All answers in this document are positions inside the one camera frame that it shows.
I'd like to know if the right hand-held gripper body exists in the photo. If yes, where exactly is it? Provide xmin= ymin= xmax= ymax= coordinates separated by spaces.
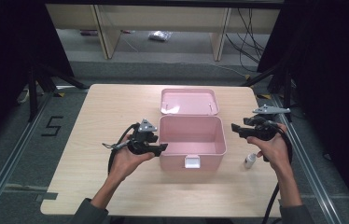
xmin=243 ymin=105 xmax=291 ymax=142

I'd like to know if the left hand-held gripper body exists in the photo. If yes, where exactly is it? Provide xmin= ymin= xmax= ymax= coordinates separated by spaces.
xmin=128 ymin=119 xmax=160 ymax=156

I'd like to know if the small white bottle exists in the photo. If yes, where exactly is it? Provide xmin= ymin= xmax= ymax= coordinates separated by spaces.
xmin=244 ymin=152 xmax=257 ymax=170

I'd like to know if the pink storage box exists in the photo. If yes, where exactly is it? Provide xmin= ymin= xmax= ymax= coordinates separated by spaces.
xmin=158 ymin=88 xmax=228 ymax=172

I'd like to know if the person's right hand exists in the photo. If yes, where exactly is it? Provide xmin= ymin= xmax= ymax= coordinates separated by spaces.
xmin=246 ymin=123 xmax=294 ymax=175

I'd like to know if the person's left hand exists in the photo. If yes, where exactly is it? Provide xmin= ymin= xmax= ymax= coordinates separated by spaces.
xmin=108 ymin=133 xmax=156 ymax=184

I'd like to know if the black metal stand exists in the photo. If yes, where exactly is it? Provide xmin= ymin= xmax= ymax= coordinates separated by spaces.
xmin=241 ymin=62 xmax=293 ymax=123
xmin=27 ymin=62 xmax=90 ymax=122

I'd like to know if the black curtain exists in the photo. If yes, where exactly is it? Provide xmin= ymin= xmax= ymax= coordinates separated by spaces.
xmin=258 ymin=0 xmax=349 ymax=224
xmin=0 ymin=0 xmax=74 ymax=157

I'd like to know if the clear plastic bag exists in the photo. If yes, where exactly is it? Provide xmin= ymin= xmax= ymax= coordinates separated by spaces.
xmin=147 ymin=30 xmax=173 ymax=42

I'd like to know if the left hand-held gripper black cable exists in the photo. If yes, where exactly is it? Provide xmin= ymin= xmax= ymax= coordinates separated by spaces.
xmin=102 ymin=122 xmax=141 ymax=175

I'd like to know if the hand-held gripper black cable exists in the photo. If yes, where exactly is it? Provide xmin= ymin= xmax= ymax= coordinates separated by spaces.
xmin=102 ymin=122 xmax=141 ymax=175
xmin=260 ymin=122 xmax=294 ymax=224

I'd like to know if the metal floor rail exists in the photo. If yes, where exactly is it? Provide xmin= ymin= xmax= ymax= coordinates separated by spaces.
xmin=270 ymin=92 xmax=343 ymax=224
xmin=0 ymin=92 xmax=54 ymax=224

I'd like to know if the right hand-held gripper black cable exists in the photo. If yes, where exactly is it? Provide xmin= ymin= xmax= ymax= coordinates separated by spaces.
xmin=260 ymin=122 xmax=294 ymax=224

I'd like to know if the bundle of black hanging cables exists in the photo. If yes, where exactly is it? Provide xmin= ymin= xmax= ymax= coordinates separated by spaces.
xmin=225 ymin=7 xmax=265 ymax=68

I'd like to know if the white cable coil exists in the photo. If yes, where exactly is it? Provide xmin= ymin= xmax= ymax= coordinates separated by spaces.
xmin=16 ymin=88 xmax=31 ymax=105

